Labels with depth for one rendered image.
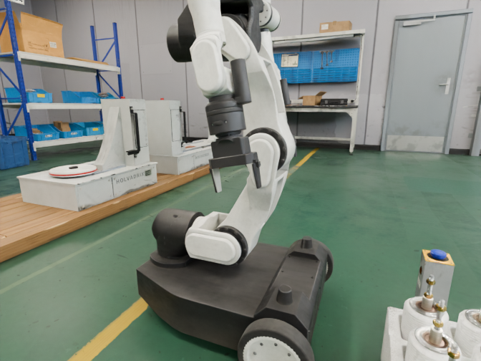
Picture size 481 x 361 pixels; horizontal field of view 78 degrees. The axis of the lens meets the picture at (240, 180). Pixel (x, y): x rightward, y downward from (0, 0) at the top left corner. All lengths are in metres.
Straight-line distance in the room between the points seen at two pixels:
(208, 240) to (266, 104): 0.47
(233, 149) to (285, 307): 0.45
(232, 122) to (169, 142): 2.34
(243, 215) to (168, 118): 2.12
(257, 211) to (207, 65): 0.48
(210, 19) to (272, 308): 0.73
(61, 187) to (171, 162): 1.14
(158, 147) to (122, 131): 0.57
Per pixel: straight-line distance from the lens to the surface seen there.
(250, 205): 0.94
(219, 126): 0.67
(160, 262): 1.15
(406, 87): 5.69
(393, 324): 0.96
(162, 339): 1.13
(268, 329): 0.83
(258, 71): 0.87
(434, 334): 0.81
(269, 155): 0.84
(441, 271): 1.04
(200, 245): 1.03
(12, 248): 1.90
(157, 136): 3.07
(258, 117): 0.89
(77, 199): 2.17
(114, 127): 2.58
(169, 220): 1.12
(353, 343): 1.14
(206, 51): 0.68
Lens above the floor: 0.74
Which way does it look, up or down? 14 degrees down
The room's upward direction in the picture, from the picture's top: straight up
